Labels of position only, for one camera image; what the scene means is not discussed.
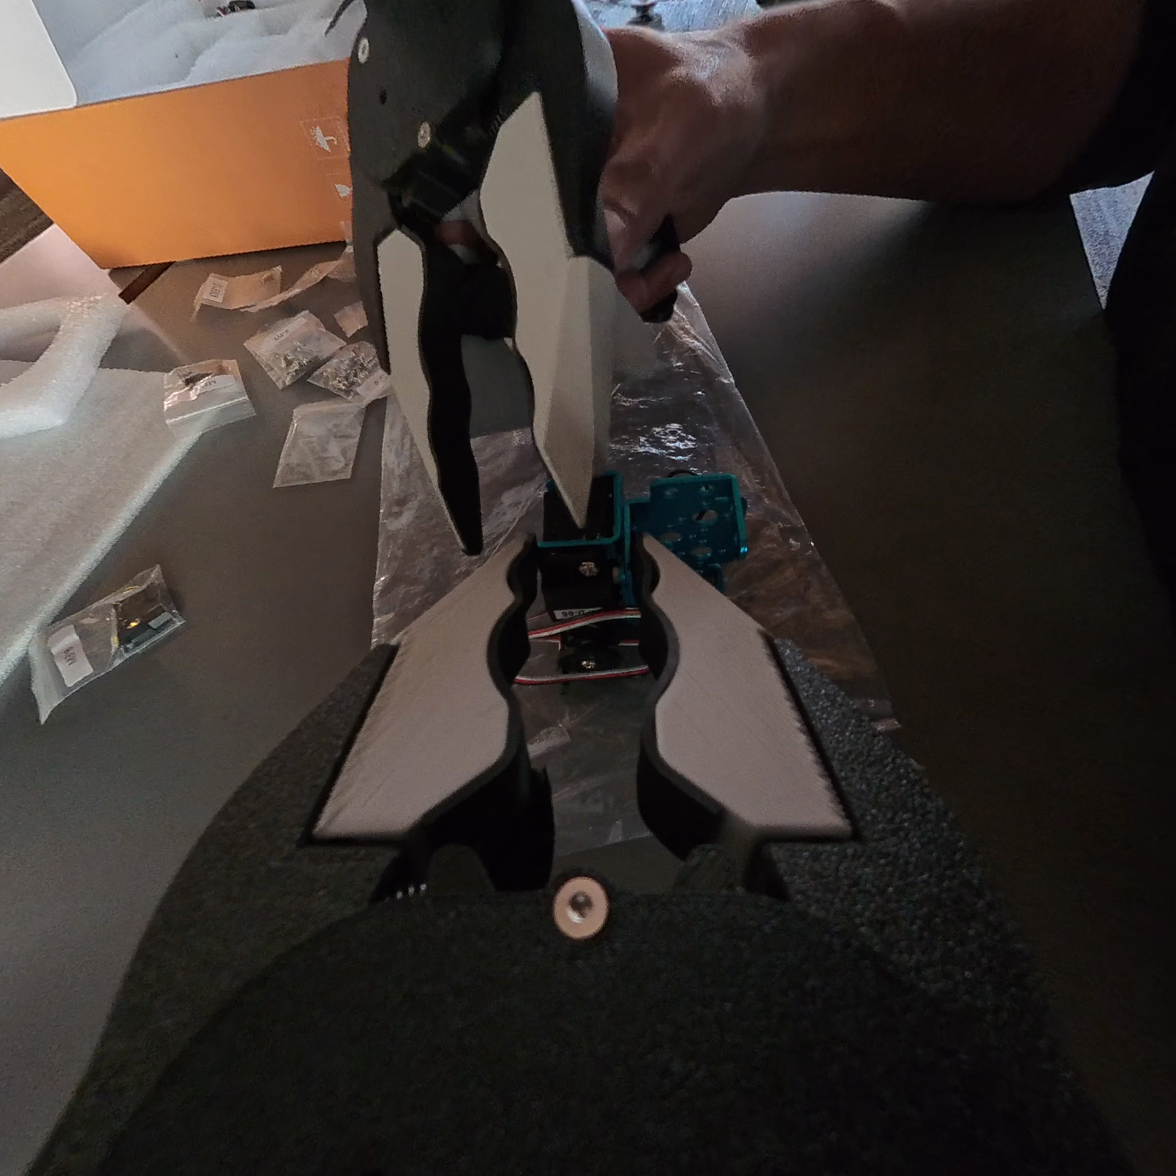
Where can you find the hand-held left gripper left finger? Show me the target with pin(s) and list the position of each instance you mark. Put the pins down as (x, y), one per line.
(423, 725)

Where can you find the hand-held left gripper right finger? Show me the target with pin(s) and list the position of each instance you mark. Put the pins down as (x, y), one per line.
(746, 725)

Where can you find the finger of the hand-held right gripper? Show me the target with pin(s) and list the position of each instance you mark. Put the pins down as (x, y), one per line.
(553, 320)
(405, 320)

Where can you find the blue perforated metal bracket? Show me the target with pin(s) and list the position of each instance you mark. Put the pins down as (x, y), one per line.
(698, 523)

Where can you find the black servo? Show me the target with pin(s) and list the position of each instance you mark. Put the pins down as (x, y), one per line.
(580, 570)

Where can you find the person's right hand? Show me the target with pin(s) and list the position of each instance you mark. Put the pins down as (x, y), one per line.
(689, 127)

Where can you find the pile of clear screw bags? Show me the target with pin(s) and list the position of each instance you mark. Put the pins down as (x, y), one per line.
(312, 441)

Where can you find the large clear plastic bag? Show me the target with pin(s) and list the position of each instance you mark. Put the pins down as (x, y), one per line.
(716, 441)

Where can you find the orange cardboard box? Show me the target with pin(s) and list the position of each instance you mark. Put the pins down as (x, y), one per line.
(185, 166)

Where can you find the zip bag with black parts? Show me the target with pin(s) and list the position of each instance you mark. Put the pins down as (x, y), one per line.
(101, 643)

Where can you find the white foam block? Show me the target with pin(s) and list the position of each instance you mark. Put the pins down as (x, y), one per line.
(56, 368)

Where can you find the white foam sheet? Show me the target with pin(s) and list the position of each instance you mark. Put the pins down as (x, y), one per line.
(74, 504)

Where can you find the person's black clothing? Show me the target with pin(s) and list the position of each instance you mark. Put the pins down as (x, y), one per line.
(1150, 413)

